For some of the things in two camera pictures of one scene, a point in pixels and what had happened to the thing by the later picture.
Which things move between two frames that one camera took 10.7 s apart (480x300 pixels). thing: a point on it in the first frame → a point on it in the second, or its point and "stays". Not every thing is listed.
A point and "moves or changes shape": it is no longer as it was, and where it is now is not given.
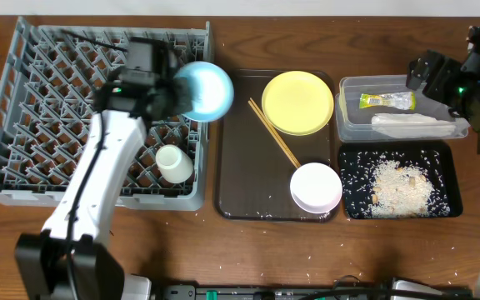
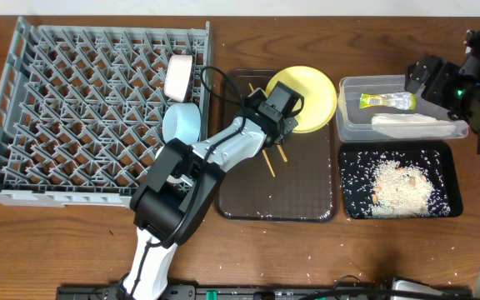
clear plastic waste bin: x=382 y=107 stays
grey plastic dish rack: x=42 y=116 stays
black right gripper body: x=452 y=87 stays
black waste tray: x=400 y=179 stays
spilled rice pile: x=407 y=184 stays
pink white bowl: x=316 y=187 moves or changes shape
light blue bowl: x=215 y=88 → x=182 y=121
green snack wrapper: x=402 y=100 stays
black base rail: x=181 y=292 stays
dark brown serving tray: x=252 y=173 stays
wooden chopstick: x=272 y=134 → x=268 y=162
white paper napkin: x=411 y=125 stays
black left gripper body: x=177 y=98 → x=287 y=126
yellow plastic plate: x=297 y=103 moves or changes shape
